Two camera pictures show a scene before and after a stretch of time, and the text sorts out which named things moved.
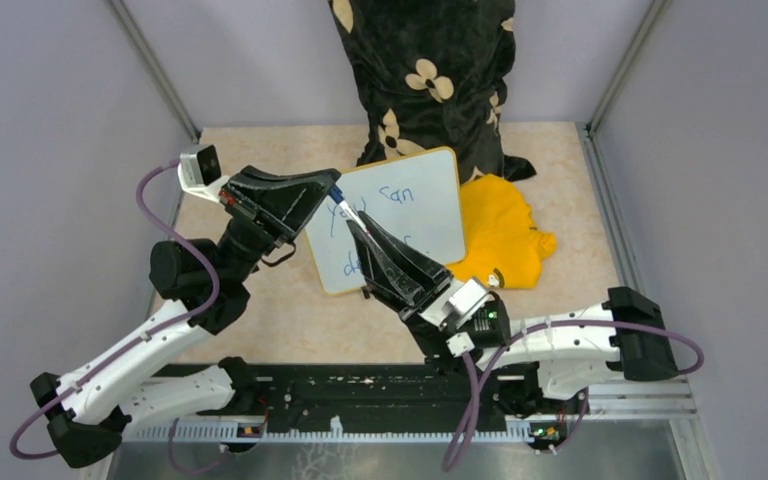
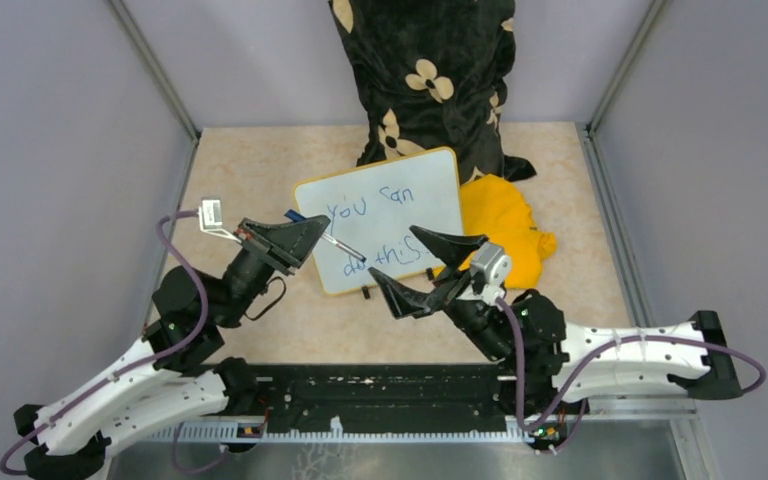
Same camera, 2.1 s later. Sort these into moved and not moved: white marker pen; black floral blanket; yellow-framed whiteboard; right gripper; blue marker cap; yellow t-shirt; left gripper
Moved: blue marker cap; right gripper; white marker pen; left gripper
Not moved: yellow t-shirt; black floral blanket; yellow-framed whiteboard
